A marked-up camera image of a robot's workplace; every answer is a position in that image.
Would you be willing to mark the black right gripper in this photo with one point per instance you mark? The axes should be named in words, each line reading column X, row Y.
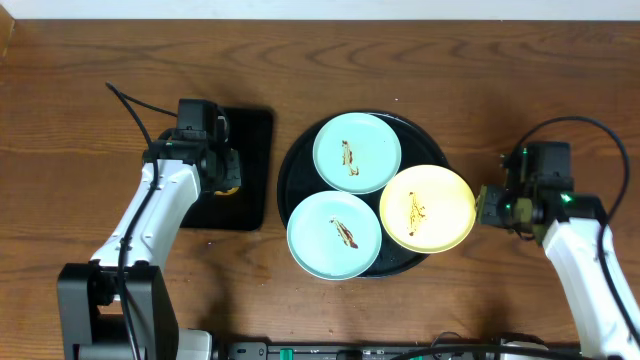
column 486, row 201

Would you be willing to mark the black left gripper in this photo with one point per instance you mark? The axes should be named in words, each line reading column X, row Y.
column 232, row 170

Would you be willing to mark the green yellow sponge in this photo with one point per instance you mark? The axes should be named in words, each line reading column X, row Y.
column 228, row 192

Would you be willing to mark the yellow plate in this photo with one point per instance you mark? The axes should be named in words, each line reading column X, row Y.
column 427, row 209

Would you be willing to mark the mint plate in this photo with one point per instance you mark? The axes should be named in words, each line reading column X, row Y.
column 356, row 153
column 334, row 235

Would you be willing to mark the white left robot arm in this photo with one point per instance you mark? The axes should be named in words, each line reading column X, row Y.
column 116, row 305

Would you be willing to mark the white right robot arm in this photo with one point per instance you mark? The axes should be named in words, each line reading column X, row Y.
column 570, row 228

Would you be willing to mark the black rectangular tray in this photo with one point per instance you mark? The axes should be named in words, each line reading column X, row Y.
column 251, row 136

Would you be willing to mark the black round tray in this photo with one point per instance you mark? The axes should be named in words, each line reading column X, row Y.
column 298, row 179

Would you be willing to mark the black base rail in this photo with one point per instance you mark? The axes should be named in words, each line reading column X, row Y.
column 246, row 348

